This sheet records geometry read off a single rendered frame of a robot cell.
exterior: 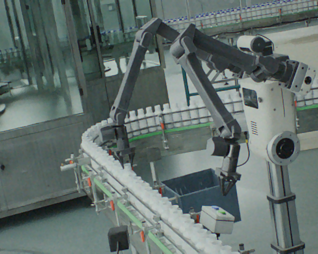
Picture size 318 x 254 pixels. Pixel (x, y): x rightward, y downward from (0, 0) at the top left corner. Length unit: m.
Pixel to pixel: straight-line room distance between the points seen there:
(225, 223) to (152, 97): 5.82
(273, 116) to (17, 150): 3.49
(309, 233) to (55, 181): 2.38
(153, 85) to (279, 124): 5.37
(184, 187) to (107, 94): 4.57
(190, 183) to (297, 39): 3.44
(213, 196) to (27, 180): 3.01
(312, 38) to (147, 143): 2.87
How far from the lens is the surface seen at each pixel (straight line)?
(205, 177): 3.72
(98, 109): 8.14
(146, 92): 8.28
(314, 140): 7.11
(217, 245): 2.21
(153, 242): 2.80
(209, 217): 2.61
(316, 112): 4.64
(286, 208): 3.20
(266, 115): 2.98
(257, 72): 2.77
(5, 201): 6.17
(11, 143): 6.06
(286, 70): 2.81
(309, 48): 6.91
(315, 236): 5.06
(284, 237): 3.24
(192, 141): 4.55
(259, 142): 3.06
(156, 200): 2.74
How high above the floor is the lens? 2.05
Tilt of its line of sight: 13 degrees down
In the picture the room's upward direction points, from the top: 10 degrees counter-clockwise
